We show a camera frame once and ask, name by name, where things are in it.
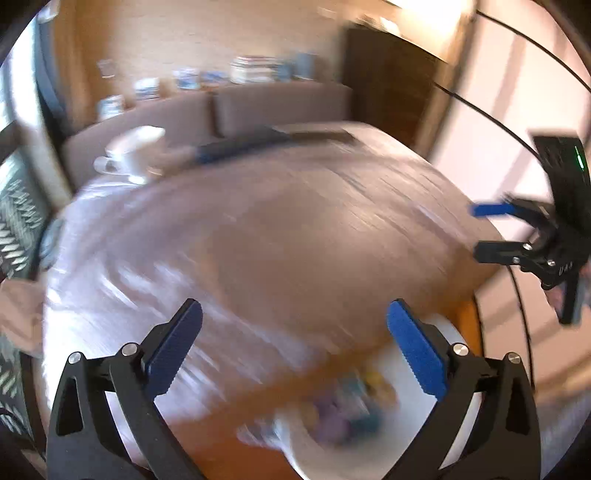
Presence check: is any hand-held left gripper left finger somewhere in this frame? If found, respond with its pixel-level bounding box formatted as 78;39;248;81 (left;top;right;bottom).
46;298;204;480

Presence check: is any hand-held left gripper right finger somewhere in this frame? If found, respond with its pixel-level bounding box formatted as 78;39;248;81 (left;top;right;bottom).
387;298;542;480

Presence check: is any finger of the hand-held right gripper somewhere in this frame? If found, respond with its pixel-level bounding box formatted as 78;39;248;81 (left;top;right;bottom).
475;233;559;273
468;196;557;229

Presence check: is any white waste bin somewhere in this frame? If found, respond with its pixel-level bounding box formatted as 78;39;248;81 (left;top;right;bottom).
276;314;485;480

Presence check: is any clear plastic table cover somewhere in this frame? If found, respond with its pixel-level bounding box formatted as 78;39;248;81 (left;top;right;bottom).
41;122;504;462

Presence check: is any dark wooden cabinet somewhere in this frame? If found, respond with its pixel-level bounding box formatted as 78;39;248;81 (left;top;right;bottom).
344;25;445;148

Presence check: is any white chair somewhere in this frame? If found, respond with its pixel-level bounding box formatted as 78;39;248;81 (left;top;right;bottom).
0;277;45;357

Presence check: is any grey fabric slipper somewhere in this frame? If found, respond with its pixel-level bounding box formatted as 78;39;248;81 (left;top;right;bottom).
39;217;66;269

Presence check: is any white embossed cup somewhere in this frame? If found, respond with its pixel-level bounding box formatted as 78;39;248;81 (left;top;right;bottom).
93;126;167;185

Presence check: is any dark framed window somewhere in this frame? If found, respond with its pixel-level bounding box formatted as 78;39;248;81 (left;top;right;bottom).
0;28;61;439

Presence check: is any blue cased tablet device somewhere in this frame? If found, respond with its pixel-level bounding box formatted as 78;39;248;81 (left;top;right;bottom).
194;124;356;165

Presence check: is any grey sofa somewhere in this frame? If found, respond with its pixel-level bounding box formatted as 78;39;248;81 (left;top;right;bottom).
60;80;354;185

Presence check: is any large grey speaker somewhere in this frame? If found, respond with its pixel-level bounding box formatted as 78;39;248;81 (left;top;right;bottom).
295;52;320;80

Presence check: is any stack of books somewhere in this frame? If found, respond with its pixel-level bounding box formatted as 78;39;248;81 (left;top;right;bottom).
229;55;289;85

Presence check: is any brown curtain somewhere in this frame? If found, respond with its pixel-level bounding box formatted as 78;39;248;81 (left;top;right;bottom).
37;14;71;134

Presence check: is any black metal wire frame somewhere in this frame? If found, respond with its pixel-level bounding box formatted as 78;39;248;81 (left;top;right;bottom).
434;9;591;393

